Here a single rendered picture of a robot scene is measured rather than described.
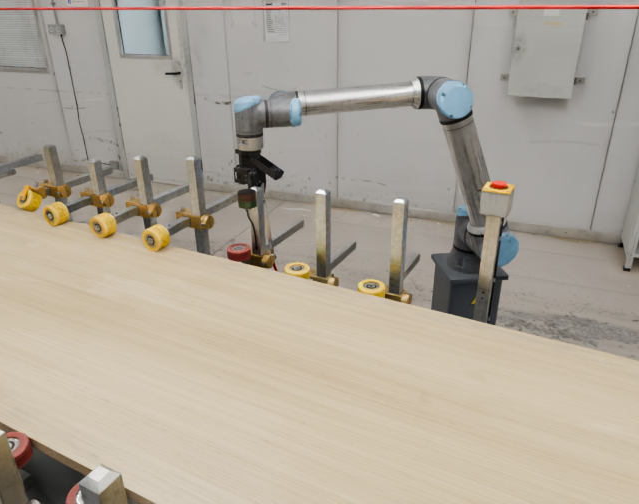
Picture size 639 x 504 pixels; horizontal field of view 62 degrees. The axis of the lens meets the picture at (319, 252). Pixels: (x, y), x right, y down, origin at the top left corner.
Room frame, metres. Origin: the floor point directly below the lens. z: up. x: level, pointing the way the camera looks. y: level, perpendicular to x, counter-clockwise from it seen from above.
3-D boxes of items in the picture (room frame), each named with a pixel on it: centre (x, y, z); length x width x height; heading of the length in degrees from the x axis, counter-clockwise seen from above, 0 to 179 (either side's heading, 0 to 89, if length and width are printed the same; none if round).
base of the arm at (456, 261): (2.09, -0.65, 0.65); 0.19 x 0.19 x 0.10
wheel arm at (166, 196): (1.98, 0.65, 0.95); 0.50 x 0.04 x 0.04; 152
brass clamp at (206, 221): (1.80, 0.45, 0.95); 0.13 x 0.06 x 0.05; 62
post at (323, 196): (1.55, -0.01, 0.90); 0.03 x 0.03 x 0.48; 62
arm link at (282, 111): (1.80, 0.11, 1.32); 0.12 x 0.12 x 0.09; 9
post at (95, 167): (2.03, 0.87, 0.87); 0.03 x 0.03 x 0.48; 62
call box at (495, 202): (1.31, -0.46, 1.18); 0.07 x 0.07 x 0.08; 62
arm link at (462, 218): (2.08, -0.66, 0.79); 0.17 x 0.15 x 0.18; 9
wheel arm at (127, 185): (2.10, 0.87, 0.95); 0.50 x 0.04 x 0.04; 152
